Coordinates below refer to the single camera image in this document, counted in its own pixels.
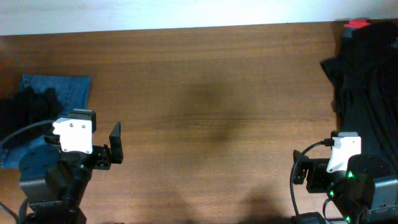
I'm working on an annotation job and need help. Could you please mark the black t-shirt with white logo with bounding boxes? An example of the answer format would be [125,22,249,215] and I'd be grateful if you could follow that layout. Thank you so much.
[1,86,64,150]

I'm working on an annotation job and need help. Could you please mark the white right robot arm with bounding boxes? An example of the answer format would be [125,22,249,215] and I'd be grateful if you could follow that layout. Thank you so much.
[292,150,397,223]

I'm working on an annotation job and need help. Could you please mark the red object at corner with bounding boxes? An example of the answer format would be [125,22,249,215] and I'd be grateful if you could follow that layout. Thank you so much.
[343,19,371,29]

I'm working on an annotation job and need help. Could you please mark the folded blue denim jeans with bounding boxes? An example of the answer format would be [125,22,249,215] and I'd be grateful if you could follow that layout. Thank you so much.
[1,74,91,169]

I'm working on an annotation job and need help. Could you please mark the pile of black clothes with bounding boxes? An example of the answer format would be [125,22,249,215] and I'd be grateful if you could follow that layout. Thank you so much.
[320,21,397,172]

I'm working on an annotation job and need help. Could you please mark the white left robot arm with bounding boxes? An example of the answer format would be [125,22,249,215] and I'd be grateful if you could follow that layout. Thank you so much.
[19,122,124,224]

